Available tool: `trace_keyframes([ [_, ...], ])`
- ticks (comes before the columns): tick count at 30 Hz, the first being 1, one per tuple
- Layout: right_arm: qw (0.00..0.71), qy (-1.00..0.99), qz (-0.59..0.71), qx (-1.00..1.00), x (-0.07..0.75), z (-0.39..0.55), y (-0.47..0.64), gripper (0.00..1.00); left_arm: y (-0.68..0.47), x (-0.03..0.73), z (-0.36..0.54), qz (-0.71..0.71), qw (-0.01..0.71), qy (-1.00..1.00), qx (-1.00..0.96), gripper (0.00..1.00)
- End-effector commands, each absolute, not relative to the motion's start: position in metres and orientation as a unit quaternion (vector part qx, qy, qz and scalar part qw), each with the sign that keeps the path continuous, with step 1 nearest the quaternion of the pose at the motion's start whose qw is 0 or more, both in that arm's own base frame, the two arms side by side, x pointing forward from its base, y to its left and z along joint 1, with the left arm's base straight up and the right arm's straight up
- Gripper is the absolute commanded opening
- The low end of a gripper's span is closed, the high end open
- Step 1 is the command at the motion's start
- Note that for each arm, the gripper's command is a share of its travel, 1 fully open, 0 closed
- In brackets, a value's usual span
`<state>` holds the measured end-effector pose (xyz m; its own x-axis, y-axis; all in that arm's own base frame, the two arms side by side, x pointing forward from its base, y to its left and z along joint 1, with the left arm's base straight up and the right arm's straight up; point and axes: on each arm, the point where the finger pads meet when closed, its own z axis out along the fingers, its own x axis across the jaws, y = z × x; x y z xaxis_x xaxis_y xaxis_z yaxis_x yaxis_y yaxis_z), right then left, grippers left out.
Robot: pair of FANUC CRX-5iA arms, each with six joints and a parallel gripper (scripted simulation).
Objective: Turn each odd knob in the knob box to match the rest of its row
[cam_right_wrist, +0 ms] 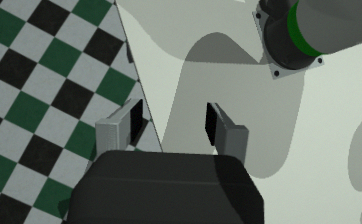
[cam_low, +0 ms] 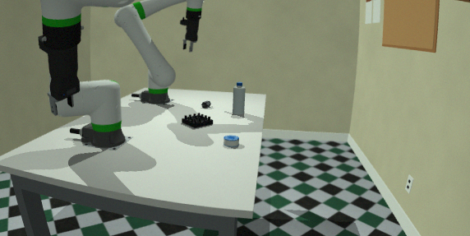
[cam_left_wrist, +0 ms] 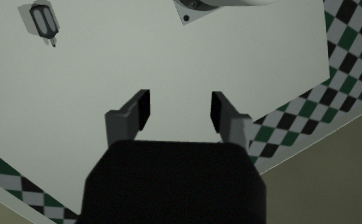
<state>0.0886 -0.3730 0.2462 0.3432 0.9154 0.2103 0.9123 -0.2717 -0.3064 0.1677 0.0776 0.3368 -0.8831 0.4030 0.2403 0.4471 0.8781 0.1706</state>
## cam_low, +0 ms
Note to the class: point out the black knob panel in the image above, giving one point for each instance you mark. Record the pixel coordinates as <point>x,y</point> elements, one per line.
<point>198,120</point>

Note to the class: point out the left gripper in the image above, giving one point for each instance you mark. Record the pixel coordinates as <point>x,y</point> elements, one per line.
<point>192,28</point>

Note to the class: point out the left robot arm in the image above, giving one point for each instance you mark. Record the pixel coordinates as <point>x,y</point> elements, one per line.
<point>161,72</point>

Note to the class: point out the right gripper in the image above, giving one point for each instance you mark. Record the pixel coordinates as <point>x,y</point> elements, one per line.
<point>63,64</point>

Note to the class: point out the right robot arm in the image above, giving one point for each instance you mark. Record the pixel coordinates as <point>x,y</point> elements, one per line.
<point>99,99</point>

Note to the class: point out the grey bottle with blue cap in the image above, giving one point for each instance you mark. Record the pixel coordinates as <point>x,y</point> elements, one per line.
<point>238,99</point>

